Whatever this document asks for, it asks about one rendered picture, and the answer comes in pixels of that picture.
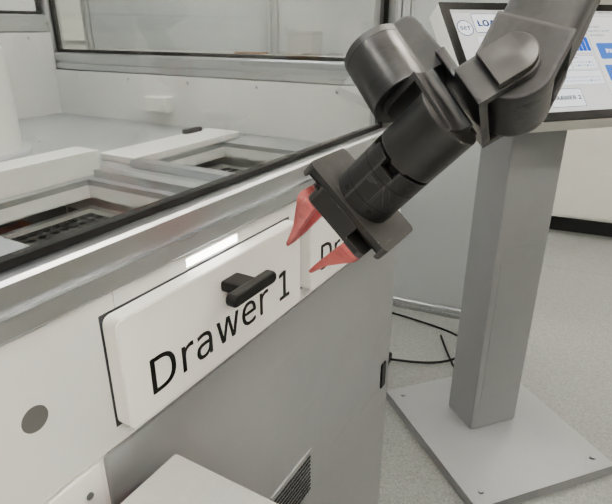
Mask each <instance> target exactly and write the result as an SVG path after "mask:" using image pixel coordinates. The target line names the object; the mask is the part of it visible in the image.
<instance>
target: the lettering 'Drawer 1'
mask: <svg viewBox="0 0 612 504"><path fill-rule="evenodd" d="M282 276H283V296H282V297H280V301H281V300H282V299H284V298H285V297H286V296H288V295H289V292H287V293H286V270H284V271H283V272H282V273H281V274H280V275H279V279H280V278H281V277H282ZM267 292H268V289H266V290H265V291H264V292H263V295H262V293H261V294H260V315H262V314H263V297H264V295H265V294H266V293H267ZM249 304H252V305H253V308H252V309H251V310H250V311H248V312H247V313H245V311H246V308H247V306H248V305H249ZM254 310H256V304H255V302H254V301H253V300H250V301H249V302H247V303H246V305H245V306H244V309H243V313H242V320H243V323H244V324H245V325H249V324H251V323H252V322H253V321H254V320H255V319H256V315H255V316H254V317H253V319H252V320H250V321H248V322H247V321H246V319H245V317H246V316H247V315H249V314H250V313H251V312H253V311H254ZM237 318H238V310H236V311H235V320H234V329H233V326H232V323H231V319H230V316H228V317H226V321H225V331H224V335H223V332H222V329H221V325H220V322H219V323H217V324H216V325H217V328H218V331H219V334H220V338H221V341H222V344H223V343H225V342H226V336H227V327H228V323H229V327H230V330H231V334H232V336H234V335H235V334H236V327H237ZM205 335H208V336H209V339H207V340H206V341H205V342H203V343H202V344H201V345H200V347H199V349H198V352H197V356H198V358H199V359H200V360H202V359H204V358H205V357H206V356H207V355H208V354H209V352H210V353H211V352H213V340H212V334H211V332H210V331H205V332H204V333H202V334H201V335H200V336H199V337H198V338H197V340H198V342H199V340H200V339H201V338H202V337H203V336H205ZM208 342H209V349H208V351H207V352H206V354H204V355H201V349H202V347H203V346H204V345H206V344H207V343H208ZM191 345H193V340H192V341H190V342H189V343H188V345H187V346H186V348H185V346H184V347H183V348H181V350H182V359H183V369H184V373H185V372H186V371H187V360H186V352H187V349H188V348H189V347H190V346H191ZM164 356H169V357H170V359H171V363H172V371H171V375H170V377H169V378H168V380H167V381H166V382H165V383H164V384H162V385H161V386H160V387H158V386H157V378H156V371H155V363H154V362H156V361H157V360H159V359H160V358H162V357H164ZM149 362H150V370H151V377H152V385H153V392H154V395H155V394H156V393H158V392H159V391H160V390H162V389H163V388H164V387H166V386H167V385H168V384H169V383H170V381H171V380H172V378H173V377H174V374H175V371H176V359H175V355H174V354H173V352H171V351H165V352H163V353H161V354H159V355H158V356H156V357H155V358H153V359H152V360H150V361H149Z"/></svg>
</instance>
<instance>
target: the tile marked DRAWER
mask: <svg viewBox="0 0 612 504"><path fill-rule="evenodd" d="M583 106H587V103H586V101H585V98H584V96H583V93H582V91H581V88H561V89H560V91H559V93H558V95H557V97H556V99H555V101H554V103H553V105H552V107H553V108H565V107H583Z"/></svg>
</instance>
